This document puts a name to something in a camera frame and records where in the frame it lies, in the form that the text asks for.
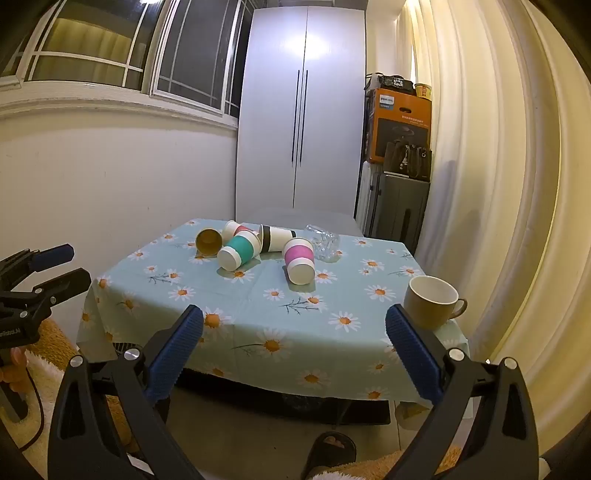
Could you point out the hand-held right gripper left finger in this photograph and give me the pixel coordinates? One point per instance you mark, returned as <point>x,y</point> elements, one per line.
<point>175,355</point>

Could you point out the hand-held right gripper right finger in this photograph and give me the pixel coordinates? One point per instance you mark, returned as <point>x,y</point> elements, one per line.
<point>411,355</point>

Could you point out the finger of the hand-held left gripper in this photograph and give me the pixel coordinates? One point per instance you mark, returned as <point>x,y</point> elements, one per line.
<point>53,257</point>
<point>64,284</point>

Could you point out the brown paper cup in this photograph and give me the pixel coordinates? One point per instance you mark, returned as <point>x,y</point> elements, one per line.
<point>207,242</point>

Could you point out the teal sleeved paper cup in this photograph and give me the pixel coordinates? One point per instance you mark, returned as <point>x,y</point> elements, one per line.
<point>242,248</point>

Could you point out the red sleeved paper cup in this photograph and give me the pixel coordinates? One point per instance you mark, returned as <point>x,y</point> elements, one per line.
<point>232,228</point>

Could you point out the clear glass cup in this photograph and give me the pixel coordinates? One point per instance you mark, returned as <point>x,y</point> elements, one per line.
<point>325,244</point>

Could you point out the pink sleeved paper cup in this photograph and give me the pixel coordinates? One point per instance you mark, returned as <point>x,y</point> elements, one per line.
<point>298,254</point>

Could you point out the black sleeved paper cup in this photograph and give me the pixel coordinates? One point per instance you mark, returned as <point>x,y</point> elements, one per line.
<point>277,237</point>

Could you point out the yellow instant noodle cup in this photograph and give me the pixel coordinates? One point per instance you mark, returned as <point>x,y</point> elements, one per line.
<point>424,91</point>

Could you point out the person's left hand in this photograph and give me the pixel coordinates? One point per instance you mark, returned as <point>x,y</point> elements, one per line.
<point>14,369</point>

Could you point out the beige shaggy rug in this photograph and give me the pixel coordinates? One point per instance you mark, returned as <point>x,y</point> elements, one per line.
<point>46,364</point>
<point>369,466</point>

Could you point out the beige ceramic mug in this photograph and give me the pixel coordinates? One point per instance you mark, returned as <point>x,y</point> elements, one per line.
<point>429,309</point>

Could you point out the daisy printed blue tablecloth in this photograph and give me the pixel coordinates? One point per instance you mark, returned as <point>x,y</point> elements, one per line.
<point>277,314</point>

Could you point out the black slipper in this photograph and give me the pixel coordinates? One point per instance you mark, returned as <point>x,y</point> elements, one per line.
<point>318,457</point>

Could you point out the grey suitcase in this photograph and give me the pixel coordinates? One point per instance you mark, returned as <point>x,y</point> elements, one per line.
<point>397,207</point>

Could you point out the white suitcase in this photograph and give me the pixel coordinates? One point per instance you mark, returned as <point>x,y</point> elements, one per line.
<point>364,194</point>

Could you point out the cream curtain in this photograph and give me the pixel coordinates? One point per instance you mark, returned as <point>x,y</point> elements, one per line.
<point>498,184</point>

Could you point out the dark handbag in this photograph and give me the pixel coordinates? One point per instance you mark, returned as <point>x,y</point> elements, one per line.
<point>407,161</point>

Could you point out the orange cardboard box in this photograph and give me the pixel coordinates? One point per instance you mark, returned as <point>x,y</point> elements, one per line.
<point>401,121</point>

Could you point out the white framed window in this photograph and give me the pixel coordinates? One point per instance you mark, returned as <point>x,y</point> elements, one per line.
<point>194,50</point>

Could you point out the white wardrobe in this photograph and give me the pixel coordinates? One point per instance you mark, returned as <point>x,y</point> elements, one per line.
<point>277,115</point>

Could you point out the black bag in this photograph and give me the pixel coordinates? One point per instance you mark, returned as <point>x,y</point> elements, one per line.
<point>395,83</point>

